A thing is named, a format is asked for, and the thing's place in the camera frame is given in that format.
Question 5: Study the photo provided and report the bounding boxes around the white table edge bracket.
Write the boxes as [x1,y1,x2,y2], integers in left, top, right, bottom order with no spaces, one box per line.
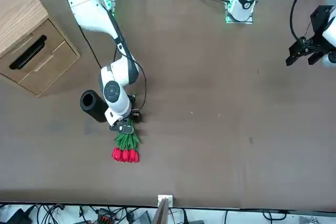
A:
[157,194,174,207]

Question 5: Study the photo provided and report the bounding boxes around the red tulip bouquet green leaves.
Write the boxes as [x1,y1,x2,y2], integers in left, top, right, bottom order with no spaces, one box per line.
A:
[112,91,142,164]

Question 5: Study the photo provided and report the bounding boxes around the red and black device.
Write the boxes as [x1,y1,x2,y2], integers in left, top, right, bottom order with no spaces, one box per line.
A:
[96,208,112,224]

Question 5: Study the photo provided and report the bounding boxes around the wooden drawer box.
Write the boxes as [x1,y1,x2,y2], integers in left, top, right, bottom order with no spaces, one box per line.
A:
[0,0,81,98]

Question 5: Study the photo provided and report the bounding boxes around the grey ribbed device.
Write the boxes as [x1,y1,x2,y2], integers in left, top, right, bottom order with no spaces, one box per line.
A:
[135,211,152,224]

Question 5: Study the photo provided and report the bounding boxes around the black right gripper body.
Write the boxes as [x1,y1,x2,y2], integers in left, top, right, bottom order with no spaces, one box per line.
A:
[127,94,142,124]

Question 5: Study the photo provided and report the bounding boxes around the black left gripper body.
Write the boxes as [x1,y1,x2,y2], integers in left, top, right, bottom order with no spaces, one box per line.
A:
[310,5,334,49]

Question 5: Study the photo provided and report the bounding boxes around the dark camera stand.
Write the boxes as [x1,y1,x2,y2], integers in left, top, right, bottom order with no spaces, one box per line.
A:
[152,198,170,224]

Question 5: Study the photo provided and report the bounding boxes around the black power adapter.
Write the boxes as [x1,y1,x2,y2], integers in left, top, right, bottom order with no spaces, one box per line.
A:
[5,207,33,224]

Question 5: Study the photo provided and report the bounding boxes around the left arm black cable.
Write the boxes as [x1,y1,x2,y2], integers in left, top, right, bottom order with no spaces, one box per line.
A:
[289,0,316,41]

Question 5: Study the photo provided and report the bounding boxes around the black cylindrical vase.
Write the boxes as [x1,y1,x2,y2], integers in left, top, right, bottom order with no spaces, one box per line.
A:
[79,89,110,124]

